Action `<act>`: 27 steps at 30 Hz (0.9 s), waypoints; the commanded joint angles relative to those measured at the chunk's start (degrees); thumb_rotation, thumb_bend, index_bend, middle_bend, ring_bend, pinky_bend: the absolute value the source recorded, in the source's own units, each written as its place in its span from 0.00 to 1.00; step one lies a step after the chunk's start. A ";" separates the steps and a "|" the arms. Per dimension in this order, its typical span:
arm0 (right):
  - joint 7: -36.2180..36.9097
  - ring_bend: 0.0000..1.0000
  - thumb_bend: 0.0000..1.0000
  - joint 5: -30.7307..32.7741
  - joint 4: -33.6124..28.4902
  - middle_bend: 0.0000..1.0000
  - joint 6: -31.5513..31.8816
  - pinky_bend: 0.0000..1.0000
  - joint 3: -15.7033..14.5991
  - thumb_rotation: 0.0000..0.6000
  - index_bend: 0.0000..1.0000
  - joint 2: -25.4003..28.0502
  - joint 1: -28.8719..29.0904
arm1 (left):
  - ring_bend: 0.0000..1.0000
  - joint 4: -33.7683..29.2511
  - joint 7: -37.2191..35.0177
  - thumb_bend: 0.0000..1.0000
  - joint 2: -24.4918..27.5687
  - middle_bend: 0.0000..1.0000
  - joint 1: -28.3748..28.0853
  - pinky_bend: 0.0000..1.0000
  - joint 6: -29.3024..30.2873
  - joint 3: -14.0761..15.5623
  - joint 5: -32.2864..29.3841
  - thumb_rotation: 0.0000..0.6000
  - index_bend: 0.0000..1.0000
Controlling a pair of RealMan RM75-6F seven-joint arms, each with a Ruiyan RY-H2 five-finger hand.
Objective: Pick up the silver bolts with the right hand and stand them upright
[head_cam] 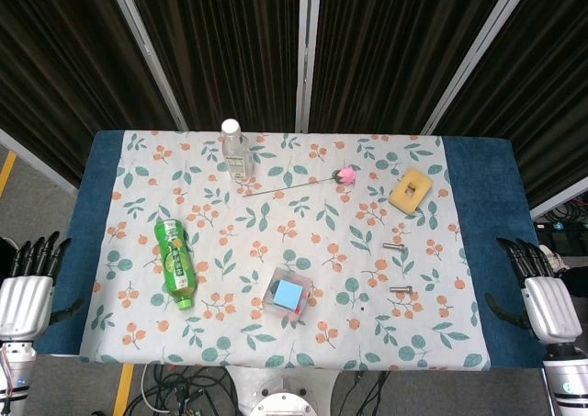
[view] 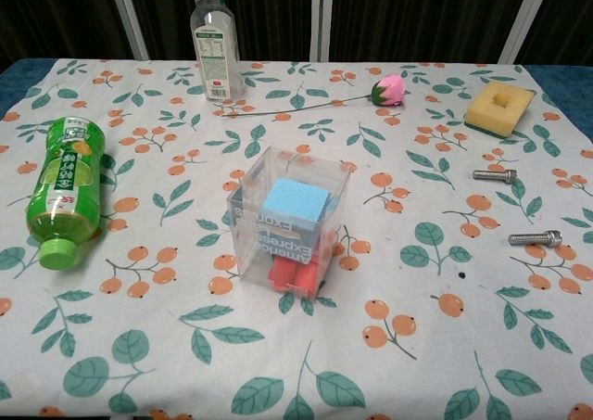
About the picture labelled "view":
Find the silver socket head screw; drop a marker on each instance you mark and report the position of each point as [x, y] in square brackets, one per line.
[491, 175]
[533, 238]

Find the light blue printed cube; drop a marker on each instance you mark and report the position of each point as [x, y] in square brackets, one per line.
[292, 197]

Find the clear plastic cube box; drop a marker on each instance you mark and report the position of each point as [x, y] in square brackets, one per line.
[250, 253]

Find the red block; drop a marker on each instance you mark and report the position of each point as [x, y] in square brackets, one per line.
[287, 276]

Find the pink artificial rose stem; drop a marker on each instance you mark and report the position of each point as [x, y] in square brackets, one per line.
[391, 91]

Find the clear plastic bottle white label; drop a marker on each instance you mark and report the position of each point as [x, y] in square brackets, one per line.
[215, 44]

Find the black pleated curtain panel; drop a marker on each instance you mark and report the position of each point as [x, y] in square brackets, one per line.
[417, 12]
[570, 12]
[46, 12]
[268, 12]

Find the yellow sponge with square hole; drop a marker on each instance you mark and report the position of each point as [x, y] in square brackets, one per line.
[482, 114]

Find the floral leaf fruit tablecloth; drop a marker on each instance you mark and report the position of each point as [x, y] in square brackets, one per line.
[417, 369]

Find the green tea plastic bottle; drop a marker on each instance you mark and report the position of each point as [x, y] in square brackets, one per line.
[65, 183]

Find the white metal partition post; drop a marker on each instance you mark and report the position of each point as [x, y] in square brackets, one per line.
[526, 19]
[129, 16]
[322, 16]

